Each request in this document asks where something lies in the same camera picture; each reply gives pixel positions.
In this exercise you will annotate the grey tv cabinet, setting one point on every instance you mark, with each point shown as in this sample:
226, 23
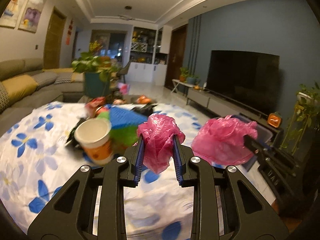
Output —
222, 107

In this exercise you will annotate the checkered cushion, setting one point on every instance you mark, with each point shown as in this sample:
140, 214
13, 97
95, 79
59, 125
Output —
44, 79

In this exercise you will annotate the plate of oranges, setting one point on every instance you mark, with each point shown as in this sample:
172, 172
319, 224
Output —
144, 100

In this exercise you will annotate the sailboat painting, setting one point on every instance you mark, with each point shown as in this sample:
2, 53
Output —
10, 16

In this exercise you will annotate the red snack packet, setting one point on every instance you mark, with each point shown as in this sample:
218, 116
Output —
97, 108

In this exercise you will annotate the black wrapper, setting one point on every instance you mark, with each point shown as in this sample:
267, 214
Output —
71, 140

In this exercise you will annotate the dark wooden door right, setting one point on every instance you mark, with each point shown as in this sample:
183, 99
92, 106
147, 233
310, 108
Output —
176, 55

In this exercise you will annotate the large black television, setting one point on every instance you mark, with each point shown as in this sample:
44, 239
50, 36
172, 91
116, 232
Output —
249, 78

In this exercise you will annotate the white display cabinet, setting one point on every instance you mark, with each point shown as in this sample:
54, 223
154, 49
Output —
149, 51

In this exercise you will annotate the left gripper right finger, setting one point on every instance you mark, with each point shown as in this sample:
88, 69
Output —
226, 205

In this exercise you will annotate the teal potted green plant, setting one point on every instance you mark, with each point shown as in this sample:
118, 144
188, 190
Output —
97, 71

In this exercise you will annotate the purple plastic bin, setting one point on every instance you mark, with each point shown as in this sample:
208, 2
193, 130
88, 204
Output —
264, 136

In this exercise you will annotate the purple abstract painting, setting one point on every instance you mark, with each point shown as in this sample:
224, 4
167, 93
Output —
31, 16

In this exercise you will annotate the grey sectional sofa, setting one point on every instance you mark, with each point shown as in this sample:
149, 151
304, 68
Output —
68, 87

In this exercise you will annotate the small white side table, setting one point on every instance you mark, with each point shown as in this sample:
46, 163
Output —
186, 86

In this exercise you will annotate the yellow cushion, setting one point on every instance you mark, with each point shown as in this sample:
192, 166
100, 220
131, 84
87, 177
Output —
19, 87

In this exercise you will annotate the pink plastic bag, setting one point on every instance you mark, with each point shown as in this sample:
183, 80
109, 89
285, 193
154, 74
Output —
158, 132
221, 141

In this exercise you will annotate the tall plant on gold stand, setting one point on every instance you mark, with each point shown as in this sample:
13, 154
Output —
304, 118

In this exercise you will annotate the orange white paper cup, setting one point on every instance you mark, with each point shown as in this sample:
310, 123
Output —
94, 137

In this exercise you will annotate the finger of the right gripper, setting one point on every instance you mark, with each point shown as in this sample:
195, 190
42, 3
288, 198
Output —
254, 146

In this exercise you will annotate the orange retro radio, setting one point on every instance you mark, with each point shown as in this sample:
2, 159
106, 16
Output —
274, 120

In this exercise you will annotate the wooden door left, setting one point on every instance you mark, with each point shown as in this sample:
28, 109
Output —
52, 46

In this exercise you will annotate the pink gift bag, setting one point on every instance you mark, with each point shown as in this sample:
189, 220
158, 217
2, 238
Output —
124, 88

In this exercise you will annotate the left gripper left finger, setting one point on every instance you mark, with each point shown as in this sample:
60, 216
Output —
90, 205

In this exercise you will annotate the black plastic bag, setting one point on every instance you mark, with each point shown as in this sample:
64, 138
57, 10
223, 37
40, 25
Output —
146, 110

